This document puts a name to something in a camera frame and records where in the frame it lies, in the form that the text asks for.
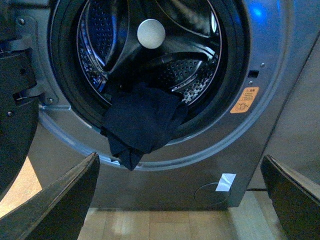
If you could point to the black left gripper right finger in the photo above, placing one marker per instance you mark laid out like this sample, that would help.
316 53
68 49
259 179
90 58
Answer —
295 199

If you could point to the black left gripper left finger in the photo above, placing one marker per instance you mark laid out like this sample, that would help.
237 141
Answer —
57 212

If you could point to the dark navy garment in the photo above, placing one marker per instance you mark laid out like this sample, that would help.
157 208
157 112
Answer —
140 121

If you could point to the black washing machine door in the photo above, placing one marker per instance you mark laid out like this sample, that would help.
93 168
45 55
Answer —
18 112

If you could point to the grey front-load washing machine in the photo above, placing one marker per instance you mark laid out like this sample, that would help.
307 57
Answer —
84 51

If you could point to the white tape strip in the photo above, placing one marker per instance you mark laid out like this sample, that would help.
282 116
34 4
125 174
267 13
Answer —
225 182

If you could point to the orange warning sticker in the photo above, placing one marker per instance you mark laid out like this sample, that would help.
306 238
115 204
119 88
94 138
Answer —
245 100

